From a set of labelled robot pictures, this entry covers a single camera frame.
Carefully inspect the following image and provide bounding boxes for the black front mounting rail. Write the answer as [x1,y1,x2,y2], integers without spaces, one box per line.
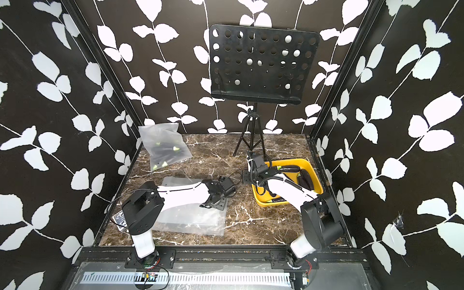
[76,245,369,271]

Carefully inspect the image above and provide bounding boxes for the white perforated strip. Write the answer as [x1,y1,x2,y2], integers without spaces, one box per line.
[78,271,291,287]

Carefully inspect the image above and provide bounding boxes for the stack of clear zip-top bags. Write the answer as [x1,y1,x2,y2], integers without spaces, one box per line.
[152,199,227,236]

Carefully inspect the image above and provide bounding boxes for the yellow plastic tray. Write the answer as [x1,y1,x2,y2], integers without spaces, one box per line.
[251,158,323,207]

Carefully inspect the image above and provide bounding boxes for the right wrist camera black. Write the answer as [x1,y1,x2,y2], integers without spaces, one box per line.
[246,152,268,172]

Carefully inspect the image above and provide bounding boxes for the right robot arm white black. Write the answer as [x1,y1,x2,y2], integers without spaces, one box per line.
[242,166,345,259]

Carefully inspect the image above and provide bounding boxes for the clear zip-top bag top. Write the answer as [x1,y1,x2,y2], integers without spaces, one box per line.
[138,123,193,171]

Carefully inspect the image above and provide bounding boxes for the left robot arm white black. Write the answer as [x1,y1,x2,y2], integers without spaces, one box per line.
[122,177,236,259]

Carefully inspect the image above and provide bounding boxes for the black perforated music stand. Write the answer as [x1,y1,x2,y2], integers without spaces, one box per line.
[209,24,321,152]

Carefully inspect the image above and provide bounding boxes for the small printed card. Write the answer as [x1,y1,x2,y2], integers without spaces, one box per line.
[112,211,127,231]

